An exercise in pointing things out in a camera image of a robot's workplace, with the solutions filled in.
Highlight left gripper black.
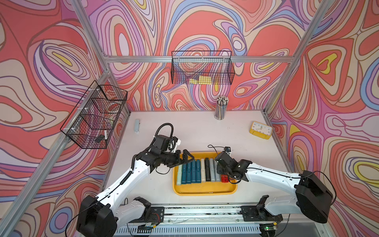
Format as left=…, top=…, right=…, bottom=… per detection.
left=159, top=149, right=194, bottom=168

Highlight dark teal pruning pliers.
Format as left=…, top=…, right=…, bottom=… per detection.
left=181, top=164, right=187, bottom=185

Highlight grey pruning pliers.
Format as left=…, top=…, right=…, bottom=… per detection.
left=209, top=159, right=216, bottom=182

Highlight pale green pruning pliers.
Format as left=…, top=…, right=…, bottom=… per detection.
left=176, top=165, right=183, bottom=186

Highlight grey pruning pliers angled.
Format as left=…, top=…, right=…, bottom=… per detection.
left=214, top=160, right=221, bottom=182

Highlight black pruning pliers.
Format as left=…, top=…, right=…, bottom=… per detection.
left=205, top=158, right=211, bottom=182

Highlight beige pruning pliers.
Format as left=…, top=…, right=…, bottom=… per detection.
left=200, top=159, right=206, bottom=183

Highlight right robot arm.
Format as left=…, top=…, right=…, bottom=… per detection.
left=215, top=152, right=334, bottom=224

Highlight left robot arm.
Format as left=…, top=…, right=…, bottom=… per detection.
left=76, top=135, right=194, bottom=237

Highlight yellow plastic storage tray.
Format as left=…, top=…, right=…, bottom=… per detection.
left=172, top=166, right=238, bottom=196

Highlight light blue-grey pliers far left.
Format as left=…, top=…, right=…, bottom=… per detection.
left=134, top=119, right=140, bottom=133

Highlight yellow alarm clock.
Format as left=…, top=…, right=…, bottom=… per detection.
left=249, top=121, right=273, bottom=140

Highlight pencil holder cup with pencils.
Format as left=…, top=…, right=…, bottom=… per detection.
left=214, top=96, right=229, bottom=120

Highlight yellow sticky notes in basket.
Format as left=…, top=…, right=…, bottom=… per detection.
left=189, top=76, right=213, bottom=85

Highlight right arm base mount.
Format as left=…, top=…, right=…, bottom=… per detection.
left=240, top=195, right=283, bottom=223

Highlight aluminium front rail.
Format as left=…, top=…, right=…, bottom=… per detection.
left=112, top=204, right=330, bottom=237

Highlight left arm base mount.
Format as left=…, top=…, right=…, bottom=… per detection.
left=131, top=197, right=165, bottom=224

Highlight black wire basket back wall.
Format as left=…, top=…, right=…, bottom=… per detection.
left=171, top=49, right=235, bottom=86

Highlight black wire basket wall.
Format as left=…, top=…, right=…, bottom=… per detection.
left=171, top=49, right=235, bottom=86
left=60, top=81, right=128, bottom=149

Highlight black wire basket left wall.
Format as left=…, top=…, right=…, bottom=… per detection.
left=60, top=81, right=128, bottom=149

